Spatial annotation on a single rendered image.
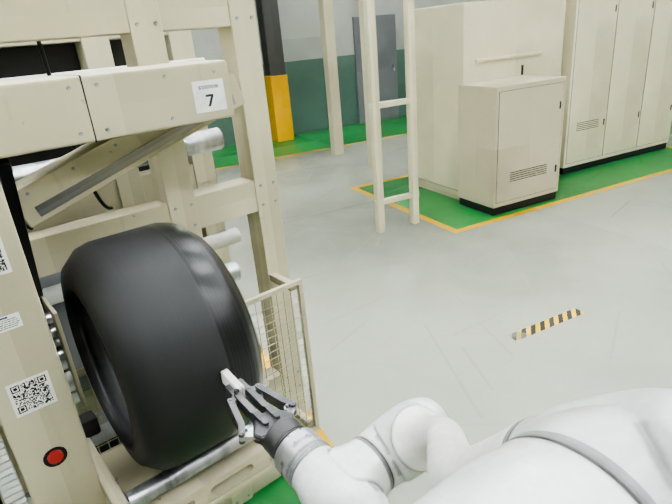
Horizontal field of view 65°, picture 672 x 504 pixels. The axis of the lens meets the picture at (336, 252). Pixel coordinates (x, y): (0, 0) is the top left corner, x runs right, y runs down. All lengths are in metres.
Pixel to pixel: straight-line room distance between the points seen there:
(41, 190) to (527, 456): 1.34
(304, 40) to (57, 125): 9.85
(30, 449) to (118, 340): 0.31
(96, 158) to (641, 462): 1.39
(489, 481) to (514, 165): 5.27
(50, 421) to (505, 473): 1.05
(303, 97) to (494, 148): 6.33
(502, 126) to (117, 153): 4.28
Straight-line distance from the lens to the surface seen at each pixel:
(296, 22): 11.01
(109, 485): 1.36
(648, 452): 0.39
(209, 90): 1.49
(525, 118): 5.55
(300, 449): 0.93
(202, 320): 1.11
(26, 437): 1.27
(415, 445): 0.89
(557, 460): 0.36
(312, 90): 11.14
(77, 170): 1.53
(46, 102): 1.36
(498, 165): 5.41
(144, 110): 1.42
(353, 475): 0.88
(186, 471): 1.38
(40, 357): 1.20
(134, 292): 1.11
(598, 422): 0.39
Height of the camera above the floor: 1.82
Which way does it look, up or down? 22 degrees down
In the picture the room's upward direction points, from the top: 5 degrees counter-clockwise
